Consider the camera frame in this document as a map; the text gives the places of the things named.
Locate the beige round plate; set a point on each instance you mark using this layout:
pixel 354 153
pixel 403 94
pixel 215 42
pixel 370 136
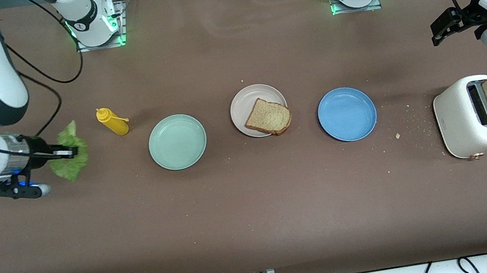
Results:
pixel 243 107

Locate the white toaster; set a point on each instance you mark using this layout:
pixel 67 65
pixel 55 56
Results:
pixel 456 120

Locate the green lettuce leaf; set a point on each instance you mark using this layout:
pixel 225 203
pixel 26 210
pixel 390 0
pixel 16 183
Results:
pixel 73 167

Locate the yellow mustard squeeze bottle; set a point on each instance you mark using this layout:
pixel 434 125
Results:
pixel 115 122

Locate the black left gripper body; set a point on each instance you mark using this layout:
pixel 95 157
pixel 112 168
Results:
pixel 468 15

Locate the mint green round plate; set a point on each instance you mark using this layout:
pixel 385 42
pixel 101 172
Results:
pixel 178 142

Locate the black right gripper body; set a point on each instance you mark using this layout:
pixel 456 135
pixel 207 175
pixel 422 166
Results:
pixel 35 148

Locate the blue round plate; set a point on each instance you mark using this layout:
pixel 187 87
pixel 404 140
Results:
pixel 347 114

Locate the light brown bread slice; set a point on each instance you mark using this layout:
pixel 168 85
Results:
pixel 268 118

